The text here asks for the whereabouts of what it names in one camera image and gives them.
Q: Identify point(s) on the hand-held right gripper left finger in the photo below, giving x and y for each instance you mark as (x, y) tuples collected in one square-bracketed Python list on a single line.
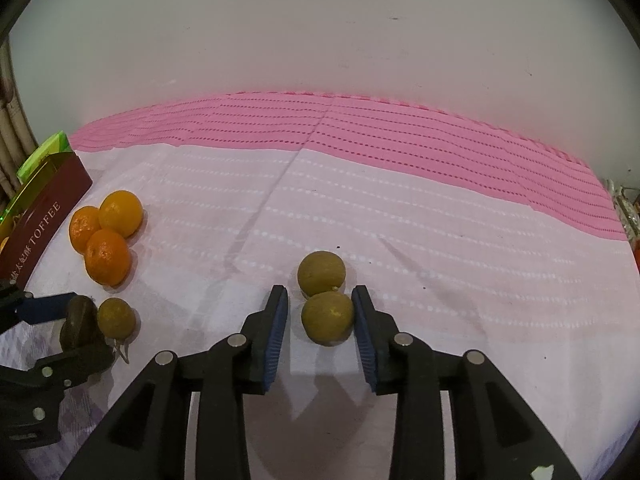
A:
[(274, 345)]

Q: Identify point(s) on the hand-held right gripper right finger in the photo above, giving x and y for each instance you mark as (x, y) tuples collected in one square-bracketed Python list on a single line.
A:
[(367, 345)]

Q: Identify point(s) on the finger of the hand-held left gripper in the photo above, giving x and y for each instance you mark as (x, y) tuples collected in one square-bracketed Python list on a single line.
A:
[(65, 366), (47, 307)]

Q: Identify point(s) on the dark brown water chestnut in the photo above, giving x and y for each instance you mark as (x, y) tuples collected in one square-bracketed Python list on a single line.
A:
[(77, 327)]

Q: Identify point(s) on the tan longan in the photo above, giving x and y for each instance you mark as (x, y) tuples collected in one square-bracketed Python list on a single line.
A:
[(327, 317), (321, 271), (116, 317)]

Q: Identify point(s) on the textured mandarin orange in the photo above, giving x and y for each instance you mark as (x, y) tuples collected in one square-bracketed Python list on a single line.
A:
[(121, 212), (107, 258), (81, 227)]

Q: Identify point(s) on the maroon tin box gold inside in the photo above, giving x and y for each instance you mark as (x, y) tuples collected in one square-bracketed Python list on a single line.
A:
[(42, 220)]

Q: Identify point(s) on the pink and purple checked tablecloth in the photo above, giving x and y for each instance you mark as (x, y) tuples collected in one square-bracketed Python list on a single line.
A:
[(400, 240)]

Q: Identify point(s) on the green tissue packet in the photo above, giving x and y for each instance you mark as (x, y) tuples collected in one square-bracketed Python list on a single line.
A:
[(44, 154)]

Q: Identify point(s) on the brown rattan furniture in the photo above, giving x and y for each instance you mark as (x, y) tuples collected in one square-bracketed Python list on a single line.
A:
[(12, 125)]

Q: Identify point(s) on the red orange thing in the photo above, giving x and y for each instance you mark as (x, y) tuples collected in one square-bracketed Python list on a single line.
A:
[(637, 251)]

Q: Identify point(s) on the clutter of small things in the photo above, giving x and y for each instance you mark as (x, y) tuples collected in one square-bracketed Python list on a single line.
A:
[(625, 205)]

